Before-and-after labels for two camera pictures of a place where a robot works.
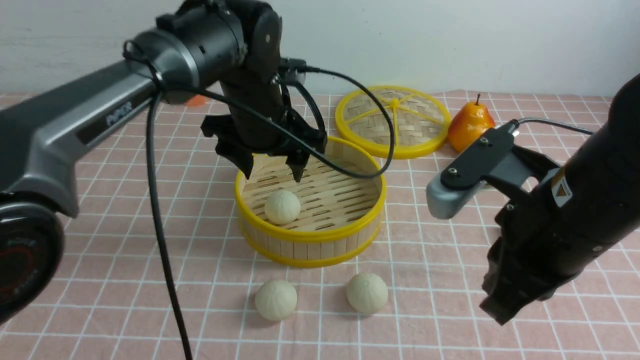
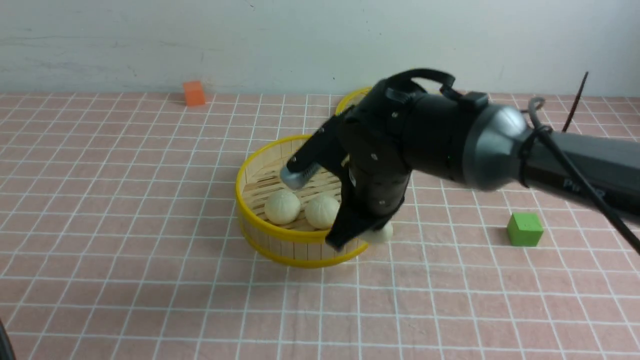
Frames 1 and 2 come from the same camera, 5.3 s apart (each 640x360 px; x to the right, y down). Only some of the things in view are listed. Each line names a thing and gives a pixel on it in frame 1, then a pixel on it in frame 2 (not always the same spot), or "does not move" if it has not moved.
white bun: (367, 292) -> (383, 234)
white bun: (282, 207) does not move
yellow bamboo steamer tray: (340, 215) does not move
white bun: (276, 299) -> (321, 211)
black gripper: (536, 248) -> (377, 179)
